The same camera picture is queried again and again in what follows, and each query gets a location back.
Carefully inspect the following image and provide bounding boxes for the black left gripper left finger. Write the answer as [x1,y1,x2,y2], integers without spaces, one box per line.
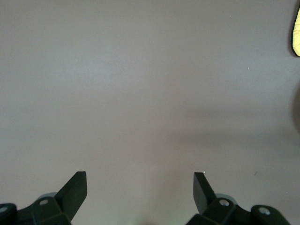
[16,171,88,225]

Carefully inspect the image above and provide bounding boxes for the yellow quilted oven mitt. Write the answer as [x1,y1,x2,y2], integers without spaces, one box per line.
[290,4,300,57]

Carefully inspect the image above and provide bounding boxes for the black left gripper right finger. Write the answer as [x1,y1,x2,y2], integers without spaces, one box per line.
[185,172,253,225]

